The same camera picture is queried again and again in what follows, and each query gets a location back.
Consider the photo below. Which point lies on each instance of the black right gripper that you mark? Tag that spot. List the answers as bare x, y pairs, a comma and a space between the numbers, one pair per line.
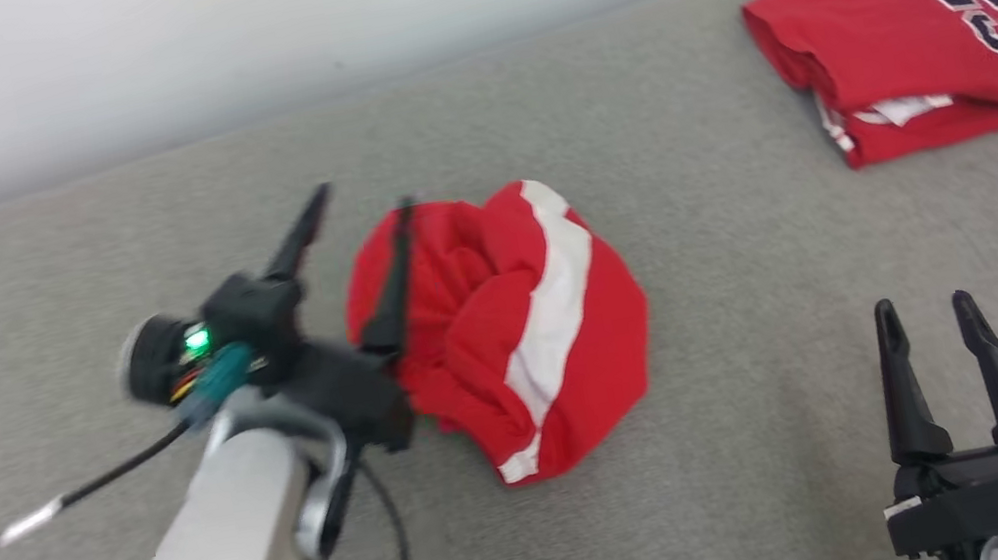
981, 493

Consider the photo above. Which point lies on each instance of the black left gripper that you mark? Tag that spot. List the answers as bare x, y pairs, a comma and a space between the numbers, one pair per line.
345, 392

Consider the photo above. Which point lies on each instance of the red t-shirt with white sleeves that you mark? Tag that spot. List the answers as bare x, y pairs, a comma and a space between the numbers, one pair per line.
885, 43

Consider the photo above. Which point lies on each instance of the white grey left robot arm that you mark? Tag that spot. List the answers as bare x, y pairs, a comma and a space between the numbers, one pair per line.
220, 550

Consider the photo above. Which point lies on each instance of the grey fabric sofa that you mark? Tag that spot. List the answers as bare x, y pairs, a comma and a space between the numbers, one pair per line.
716, 304

